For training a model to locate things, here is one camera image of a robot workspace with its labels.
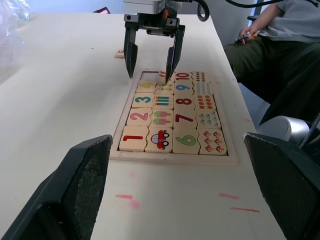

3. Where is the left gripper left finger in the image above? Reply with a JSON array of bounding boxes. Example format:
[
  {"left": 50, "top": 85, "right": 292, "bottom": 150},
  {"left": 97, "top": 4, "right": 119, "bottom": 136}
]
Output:
[{"left": 0, "top": 134, "right": 114, "bottom": 240}]

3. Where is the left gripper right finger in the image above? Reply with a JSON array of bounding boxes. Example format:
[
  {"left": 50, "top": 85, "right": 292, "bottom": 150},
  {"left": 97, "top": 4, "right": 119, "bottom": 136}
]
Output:
[{"left": 242, "top": 131, "right": 320, "bottom": 240}]

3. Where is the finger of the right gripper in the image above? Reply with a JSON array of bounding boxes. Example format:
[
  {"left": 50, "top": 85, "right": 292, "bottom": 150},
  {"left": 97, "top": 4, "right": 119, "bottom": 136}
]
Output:
[
  {"left": 164, "top": 24, "right": 186, "bottom": 86},
  {"left": 124, "top": 26, "right": 139, "bottom": 80}
]

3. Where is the wooden number 4 tile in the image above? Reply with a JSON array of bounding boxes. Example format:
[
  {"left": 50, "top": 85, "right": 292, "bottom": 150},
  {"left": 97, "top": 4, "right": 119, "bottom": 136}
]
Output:
[{"left": 136, "top": 80, "right": 158, "bottom": 94}]

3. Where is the wooden number 3 tile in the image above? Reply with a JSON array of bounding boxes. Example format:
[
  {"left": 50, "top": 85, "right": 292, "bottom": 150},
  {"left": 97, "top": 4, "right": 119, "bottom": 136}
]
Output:
[{"left": 131, "top": 92, "right": 156, "bottom": 110}]

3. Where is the wooden number 2 tile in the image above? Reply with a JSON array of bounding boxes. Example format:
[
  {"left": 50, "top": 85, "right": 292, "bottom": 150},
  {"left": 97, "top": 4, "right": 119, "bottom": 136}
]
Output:
[{"left": 126, "top": 107, "right": 153, "bottom": 127}]

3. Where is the silver orange handheld tool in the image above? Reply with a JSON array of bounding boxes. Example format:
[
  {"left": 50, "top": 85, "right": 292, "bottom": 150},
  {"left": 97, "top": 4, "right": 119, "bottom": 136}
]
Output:
[{"left": 234, "top": 32, "right": 258, "bottom": 43}]

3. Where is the wooden number 10 tile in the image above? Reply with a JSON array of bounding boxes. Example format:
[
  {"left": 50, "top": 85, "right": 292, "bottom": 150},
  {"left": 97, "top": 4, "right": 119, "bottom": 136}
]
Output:
[{"left": 174, "top": 71, "right": 194, "bottom": 83}]

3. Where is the wooden number 9 tile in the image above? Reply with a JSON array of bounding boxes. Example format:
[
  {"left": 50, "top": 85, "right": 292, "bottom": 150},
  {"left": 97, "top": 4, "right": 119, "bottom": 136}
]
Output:
[{"left": 174, "top": 81, "right": 195, "bottom": 96}]

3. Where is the wooden number 8 tile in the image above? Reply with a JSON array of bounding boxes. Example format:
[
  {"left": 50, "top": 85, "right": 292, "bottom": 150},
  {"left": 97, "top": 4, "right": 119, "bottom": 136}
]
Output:
[{"left": 173, "top": 94, "right": 196, "bottom": 113}]

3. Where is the wooden number 7 tile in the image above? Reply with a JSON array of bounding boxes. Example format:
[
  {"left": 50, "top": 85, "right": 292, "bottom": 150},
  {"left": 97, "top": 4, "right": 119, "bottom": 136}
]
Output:
[{"left": 173, "top": 111, "right": 198, "bottom": 130}]

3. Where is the wooden number 1 tile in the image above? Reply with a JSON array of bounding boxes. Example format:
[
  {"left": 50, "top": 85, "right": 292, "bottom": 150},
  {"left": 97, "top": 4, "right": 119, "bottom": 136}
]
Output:
[{"left": 118, "top": 124, "right": 150, "bottom": 153}]

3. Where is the wooden number 6 tile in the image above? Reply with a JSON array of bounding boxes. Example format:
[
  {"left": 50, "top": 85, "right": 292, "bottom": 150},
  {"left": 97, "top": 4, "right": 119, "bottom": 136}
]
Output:
[{"left": 172, "top": 127, "right": 201, "bottom": 155}]

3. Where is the wooden puzzle board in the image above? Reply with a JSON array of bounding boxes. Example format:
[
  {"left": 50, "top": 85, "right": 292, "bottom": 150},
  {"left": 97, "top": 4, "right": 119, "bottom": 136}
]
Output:
[{"left": 109, "top": 70, "right": 240, "bottom": 166}]

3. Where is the bare person hand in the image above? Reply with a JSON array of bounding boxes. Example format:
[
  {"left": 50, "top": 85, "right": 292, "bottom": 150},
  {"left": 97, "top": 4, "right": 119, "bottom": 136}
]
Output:
[{"left": 238, "top": 25, "right": 259, "bottom": 45}]

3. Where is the orange carrots picture tile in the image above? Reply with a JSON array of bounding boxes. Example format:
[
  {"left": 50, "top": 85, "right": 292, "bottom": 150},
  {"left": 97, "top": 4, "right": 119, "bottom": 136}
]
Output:
[{"left": 158, "top": 71, "right": 176, "bottom": 83}]

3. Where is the dark dots picture tile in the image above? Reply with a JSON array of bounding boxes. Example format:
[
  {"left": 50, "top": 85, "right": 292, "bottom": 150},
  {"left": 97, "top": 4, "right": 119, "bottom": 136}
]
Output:
[{"left": 191, "top": 71, "right": 212, "bottom": 83}]

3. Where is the yellow ducks picture tile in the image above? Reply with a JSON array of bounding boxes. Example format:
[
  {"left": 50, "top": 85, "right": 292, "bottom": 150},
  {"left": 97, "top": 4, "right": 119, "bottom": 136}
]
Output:
[{"left": 154, "top": 81, "right": 175, "bottom": 95}]

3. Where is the blue waves picture tile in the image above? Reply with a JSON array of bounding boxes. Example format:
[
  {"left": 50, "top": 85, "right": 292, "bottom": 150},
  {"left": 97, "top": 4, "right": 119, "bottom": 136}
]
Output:
[{"left": 192, "top": 81, "right": 215, "bottom": 96}]

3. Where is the pencils picture tile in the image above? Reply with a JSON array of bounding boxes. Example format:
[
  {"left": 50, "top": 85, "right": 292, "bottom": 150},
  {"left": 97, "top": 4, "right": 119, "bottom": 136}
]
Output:
[{"left": 152, "top": 93, "right": 175, "bottom": 110}]

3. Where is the dark device with screen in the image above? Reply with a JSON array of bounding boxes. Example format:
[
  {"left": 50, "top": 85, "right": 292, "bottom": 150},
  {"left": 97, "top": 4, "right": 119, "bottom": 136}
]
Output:
[{"left": 92, "top": 6, "right": 111, "bottom": 15}]

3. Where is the orange leaves picture tile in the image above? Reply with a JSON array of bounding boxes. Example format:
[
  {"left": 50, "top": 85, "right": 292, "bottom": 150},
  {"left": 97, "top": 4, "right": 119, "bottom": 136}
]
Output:
[{"left": 194, "top": 94, "right": 218, "bottom": 111}]

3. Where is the ice cream picture tile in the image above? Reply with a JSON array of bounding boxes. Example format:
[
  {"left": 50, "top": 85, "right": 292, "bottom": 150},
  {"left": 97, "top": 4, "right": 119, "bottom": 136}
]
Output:
[{"left": 149, "top": 108, "right": 175, "bottom": 130}]

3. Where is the rounded silver robot leg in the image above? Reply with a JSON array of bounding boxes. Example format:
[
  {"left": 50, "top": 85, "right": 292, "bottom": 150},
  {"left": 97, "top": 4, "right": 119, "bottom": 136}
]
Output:
[{"left": 256, "top": 114, "right": 312, "bottom": 147}]

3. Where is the blue raindrops picture tile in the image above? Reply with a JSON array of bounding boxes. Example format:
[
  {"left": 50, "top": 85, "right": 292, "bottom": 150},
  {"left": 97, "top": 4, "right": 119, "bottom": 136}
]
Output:
[{"left": 194, "top": 109, "right": 222, "bottom": 130}]

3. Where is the red car picture tile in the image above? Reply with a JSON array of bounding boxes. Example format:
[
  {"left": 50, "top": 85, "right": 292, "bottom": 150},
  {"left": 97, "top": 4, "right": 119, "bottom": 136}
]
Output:
[{"left": 144, "top": 126, "right": 174, "bottom": 154}]

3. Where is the red mushrooms picture tile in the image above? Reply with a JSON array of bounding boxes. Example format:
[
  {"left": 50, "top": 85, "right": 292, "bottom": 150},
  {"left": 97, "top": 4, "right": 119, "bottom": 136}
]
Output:
[{"left": 197, "top": 127, "right": 228, "bottom": 156}]

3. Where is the seated person grey shirt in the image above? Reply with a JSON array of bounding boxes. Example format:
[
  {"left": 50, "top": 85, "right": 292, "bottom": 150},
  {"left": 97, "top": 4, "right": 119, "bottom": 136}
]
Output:
[{"left": 224, "top": 0, "right": 320, "bottom": 126}]

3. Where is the large clear plastic bag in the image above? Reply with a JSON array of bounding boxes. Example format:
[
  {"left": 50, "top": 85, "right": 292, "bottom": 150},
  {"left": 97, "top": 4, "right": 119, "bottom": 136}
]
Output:
[{"left": 0, "top": 0, "right": 33, "bottom": 85}]

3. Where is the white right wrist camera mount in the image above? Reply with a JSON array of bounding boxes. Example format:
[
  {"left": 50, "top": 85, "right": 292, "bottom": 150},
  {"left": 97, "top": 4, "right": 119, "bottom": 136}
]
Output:
[{"left": 122, "top": 0, "right": 168, "bottom": 15}]

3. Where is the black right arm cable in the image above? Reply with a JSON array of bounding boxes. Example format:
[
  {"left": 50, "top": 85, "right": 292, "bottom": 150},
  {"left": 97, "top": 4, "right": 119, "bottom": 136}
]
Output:
[{"left": 196, "top": 0, "right": 287, "bottom": 23}]

